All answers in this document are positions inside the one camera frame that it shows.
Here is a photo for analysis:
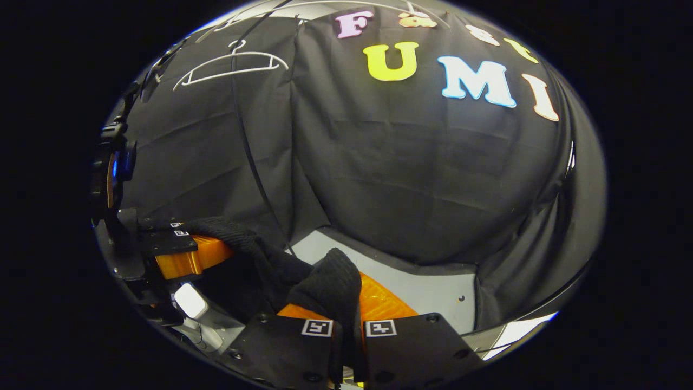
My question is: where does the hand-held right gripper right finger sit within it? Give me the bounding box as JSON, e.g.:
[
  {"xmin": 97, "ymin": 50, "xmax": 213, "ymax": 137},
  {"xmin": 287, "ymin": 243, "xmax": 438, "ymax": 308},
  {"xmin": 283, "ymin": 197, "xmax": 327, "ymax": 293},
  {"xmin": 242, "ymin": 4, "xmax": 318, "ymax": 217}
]
[{"xmin": 359, "ymin": 272, "xmax": 483, "ymax": 389}]

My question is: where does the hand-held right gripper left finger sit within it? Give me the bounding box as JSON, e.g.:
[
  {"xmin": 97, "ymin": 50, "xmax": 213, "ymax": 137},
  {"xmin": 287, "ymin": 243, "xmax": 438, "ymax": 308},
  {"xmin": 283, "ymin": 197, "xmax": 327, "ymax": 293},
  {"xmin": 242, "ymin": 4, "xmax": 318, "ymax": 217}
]
[{"xmin": 227, "ymin": 302, "xmax": 344, "ymax": 390}]

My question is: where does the black knit garment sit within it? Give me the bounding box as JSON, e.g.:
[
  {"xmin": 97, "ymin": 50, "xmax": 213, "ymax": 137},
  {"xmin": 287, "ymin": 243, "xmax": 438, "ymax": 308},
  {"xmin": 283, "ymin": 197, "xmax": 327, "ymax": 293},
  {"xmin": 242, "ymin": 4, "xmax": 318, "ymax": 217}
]
[{"xmin": 181, "ymin": 217, "xmax": 370, "ymax": 380}]

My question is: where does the black clothes rack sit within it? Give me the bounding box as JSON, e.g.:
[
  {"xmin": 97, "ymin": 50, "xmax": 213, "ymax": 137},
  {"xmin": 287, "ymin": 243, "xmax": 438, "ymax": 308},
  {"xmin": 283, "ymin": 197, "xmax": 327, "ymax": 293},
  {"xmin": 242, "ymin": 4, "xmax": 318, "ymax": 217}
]
[{"xmin": 230, "ymin": 0, "xmax": 296, "ymax": 256}]

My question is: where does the black backdrop cloth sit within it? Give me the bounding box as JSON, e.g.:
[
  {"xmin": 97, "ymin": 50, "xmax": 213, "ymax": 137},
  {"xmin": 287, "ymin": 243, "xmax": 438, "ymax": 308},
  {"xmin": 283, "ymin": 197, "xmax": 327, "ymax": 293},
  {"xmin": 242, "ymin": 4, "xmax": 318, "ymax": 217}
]
[{"xmin": 108, "ymin": 0, "xmax": 607, "ymax": 331}]

